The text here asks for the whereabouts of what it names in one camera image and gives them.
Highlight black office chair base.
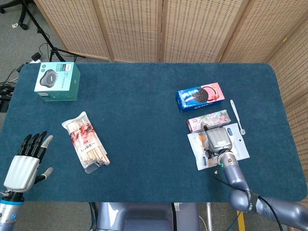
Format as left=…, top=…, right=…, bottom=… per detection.
left=0, top=0, right=33, bottom=31

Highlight black tripod stand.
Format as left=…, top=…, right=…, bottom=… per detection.
left=23, top=0, right=86, bottom=63

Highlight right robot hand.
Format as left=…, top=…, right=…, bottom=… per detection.
left=201, top=121, right=233, bottom=154

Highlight teal speaker product box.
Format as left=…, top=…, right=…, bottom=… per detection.
left=34, top=62, right=81, bottom=102

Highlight blue felt table mat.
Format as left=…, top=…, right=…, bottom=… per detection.
left=0, top=62, right=308, bottom=203

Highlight blue pink Oreo box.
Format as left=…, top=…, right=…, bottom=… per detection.
left=175, top=82, right=226, bottom=114

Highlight disposable chopsticks pack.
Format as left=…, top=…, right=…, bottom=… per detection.
left=61, top=111, right=111, bottom=174

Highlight white plastic spoon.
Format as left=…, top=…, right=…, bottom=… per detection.
left=230, top=99, right=246, bottom=135

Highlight woven bamboo folding screen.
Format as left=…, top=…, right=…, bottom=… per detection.
left=33, top=0, right=308, bottom=231

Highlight black floor cables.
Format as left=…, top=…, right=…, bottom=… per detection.
left=0, top=64, right=26, bottom=114

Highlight grey robot torso base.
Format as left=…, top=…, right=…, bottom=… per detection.
left=95, top=202, right=200, bottom=231

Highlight white plastic product pouch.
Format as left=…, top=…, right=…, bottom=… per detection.
left=187, top=123, right=251, bottom=171

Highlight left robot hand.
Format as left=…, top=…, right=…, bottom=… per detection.
left=3, top=130, right=54, bottom=193

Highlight yellow floor tape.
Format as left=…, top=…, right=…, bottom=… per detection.
left=235, top=210, right=246, bottom=231

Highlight small floral pink box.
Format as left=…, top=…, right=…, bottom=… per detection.
left=186, top=109, right=232, bottom=134

